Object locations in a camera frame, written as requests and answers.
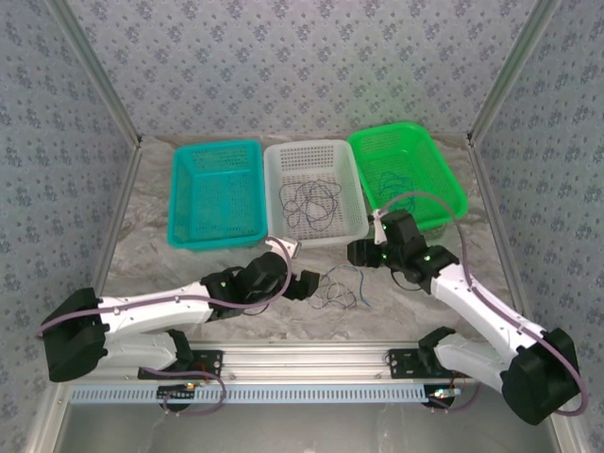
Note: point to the green plastic basket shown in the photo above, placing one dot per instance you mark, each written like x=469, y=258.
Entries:
x=424, y=160

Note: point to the teal plastic basket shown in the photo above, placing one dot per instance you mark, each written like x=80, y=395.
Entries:
x=212, y=198

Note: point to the white plastic basket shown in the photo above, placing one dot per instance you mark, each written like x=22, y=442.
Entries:
x=283, y=156

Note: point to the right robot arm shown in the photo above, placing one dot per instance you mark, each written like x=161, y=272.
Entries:
x=481, y=302

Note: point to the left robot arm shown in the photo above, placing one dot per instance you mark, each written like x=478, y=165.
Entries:
x=156, y=307

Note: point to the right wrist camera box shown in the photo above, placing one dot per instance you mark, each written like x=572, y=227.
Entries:
x=379, y=231

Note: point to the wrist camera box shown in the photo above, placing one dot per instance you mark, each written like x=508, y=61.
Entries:
x=379, y=231
x=289, y=246

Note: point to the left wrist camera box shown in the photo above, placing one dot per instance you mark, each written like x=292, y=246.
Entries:
x=289, y=246

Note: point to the aluminium mounting rail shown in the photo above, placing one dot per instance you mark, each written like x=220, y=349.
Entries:
x=302, y=361

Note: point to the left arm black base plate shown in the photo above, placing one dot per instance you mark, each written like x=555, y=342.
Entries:
x=212, y=361

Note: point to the aluminium table side rail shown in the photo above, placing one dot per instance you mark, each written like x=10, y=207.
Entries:
x=122, y=198
x=486, y=189

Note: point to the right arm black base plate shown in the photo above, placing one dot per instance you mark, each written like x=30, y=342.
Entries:
x=401, y=363

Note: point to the aluminium frame post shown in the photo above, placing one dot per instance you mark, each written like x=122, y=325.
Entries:
x=98, y=71
x=512, y=71

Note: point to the aluminium lower frame beam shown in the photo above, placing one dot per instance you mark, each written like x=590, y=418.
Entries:
x=572, y=441
x=47, y=420

